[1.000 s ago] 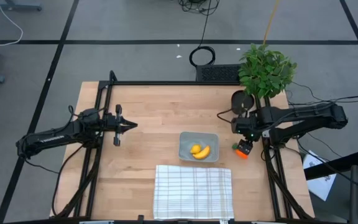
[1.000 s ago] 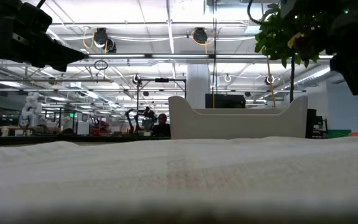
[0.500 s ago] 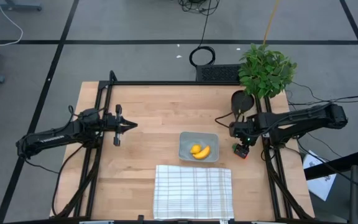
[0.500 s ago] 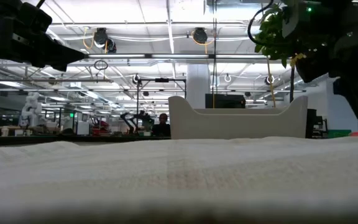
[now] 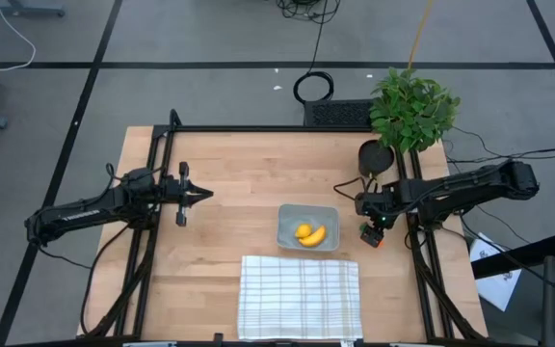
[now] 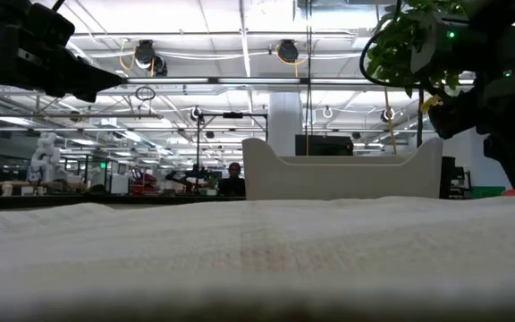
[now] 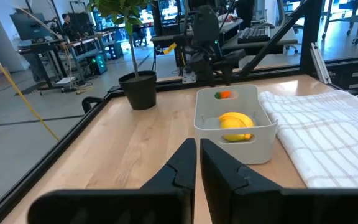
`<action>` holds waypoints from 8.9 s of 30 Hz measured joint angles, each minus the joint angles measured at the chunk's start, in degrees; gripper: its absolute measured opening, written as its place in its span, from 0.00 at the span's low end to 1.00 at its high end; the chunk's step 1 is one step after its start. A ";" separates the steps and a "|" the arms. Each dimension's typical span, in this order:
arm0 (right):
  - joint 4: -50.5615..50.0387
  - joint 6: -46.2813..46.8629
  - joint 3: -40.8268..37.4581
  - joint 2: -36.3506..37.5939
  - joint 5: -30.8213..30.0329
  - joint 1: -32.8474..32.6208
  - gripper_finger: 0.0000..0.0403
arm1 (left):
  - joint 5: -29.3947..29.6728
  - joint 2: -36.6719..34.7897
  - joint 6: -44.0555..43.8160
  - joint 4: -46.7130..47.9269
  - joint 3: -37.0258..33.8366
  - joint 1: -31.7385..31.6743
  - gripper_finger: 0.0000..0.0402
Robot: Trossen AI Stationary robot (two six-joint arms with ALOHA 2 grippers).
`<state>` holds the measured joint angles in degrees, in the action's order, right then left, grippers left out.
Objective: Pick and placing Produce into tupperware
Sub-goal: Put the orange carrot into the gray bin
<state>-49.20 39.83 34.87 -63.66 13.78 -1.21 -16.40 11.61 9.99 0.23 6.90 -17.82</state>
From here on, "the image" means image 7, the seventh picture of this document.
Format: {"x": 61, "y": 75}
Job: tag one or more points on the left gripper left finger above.
{"x": 166, "y": 199}

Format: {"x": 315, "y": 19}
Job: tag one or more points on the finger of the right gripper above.
{"x": 227, "y": 76}
{"x": 211, "y": 79}

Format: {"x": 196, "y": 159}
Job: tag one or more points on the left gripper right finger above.
{"x": 244, "y": 202}

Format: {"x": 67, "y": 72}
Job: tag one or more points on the orange toy carrot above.
{"x": 225, "y": 94}

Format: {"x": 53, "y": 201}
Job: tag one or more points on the yellow toy banana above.
{"x": 241, "y": 116}

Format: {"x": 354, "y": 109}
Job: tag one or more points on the yellow toy lemon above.
{"x": 230, "y": 124}

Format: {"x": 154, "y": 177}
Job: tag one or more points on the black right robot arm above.
{"x": 205, "y": 25}

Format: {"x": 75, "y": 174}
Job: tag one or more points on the yellow tag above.
{"x": 169, "y": 48}

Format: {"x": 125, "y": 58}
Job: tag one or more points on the black keyboard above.
{"x": 254, "y": 34}

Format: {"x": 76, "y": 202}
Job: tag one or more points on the grey plastic container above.
{"x": 235, "y": 152}

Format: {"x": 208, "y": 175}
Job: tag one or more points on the grey desk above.
{"x": 281, "y": 39}

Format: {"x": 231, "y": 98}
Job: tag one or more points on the black plant pot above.
{"x": 138, "y": 93}

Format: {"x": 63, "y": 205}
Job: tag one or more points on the green leafy plant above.
{"x": 128, "y": 26}

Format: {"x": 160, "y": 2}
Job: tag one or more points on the silver aluminium extrusion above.
{"x": 320, "y": 62}

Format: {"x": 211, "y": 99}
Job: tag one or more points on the white checked dish towel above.
{"x": 328, "y": 137}

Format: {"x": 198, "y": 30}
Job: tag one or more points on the computer tower green light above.
{"x": 100, "y": 63}

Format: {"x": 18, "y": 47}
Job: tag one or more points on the black drawer unit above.
{"x": 353, "y": 77}

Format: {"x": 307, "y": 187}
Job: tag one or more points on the person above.
{"x": 68, "y": 28}

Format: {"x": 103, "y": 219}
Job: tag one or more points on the background workbench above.
{"x": 45, "y": 46}

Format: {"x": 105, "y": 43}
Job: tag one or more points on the dark background monitor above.
{"x": 30, "y": 26}

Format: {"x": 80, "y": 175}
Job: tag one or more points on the black metal table frame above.
{"x": 42, "y": 169}

